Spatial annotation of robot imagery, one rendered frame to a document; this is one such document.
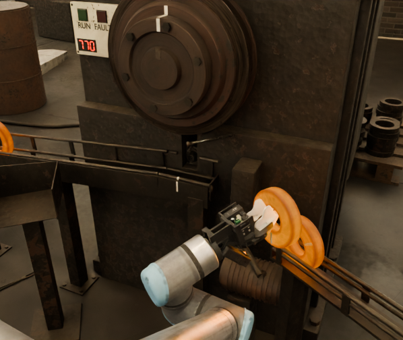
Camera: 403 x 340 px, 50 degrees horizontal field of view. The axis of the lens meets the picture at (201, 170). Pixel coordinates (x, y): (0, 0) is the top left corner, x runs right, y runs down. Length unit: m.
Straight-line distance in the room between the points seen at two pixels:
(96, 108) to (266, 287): 0.89
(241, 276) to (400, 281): 1.09
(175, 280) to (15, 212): 0.83
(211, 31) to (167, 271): 0.65
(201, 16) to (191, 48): 0.10
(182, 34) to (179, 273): 0.62
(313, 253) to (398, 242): 1.41
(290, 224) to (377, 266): 1.34
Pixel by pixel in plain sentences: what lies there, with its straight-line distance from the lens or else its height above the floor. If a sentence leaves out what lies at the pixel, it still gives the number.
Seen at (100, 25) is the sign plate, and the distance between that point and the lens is 1.62.
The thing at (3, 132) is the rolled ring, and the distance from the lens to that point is 1.99.
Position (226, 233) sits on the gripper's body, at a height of 0.85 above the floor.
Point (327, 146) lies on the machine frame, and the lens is 1.41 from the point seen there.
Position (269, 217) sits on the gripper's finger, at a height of 0.85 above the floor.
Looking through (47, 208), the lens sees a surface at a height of 0.61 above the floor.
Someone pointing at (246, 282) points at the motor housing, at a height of 0.50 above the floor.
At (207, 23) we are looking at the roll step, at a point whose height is 1.24.
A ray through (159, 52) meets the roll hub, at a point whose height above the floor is 1.17.
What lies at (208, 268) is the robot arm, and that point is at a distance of 1.00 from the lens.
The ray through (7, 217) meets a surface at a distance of 1.65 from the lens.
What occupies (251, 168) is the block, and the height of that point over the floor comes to 0.80.
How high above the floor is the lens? 1.47
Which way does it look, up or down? 29 degrees down
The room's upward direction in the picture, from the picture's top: straight up
